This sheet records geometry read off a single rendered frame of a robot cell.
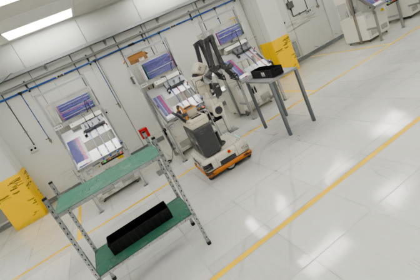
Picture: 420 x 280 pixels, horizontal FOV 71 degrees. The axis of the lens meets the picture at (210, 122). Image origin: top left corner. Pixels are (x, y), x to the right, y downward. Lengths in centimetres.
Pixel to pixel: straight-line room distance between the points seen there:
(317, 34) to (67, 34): 621
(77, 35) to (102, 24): 52
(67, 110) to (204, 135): 225
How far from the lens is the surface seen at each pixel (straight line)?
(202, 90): 377
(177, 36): 684
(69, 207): 245
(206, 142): 366
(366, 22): 769
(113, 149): 458
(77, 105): 492
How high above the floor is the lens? 163
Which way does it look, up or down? 15 degrees down
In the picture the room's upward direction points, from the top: 25 degrees counter-clockwise
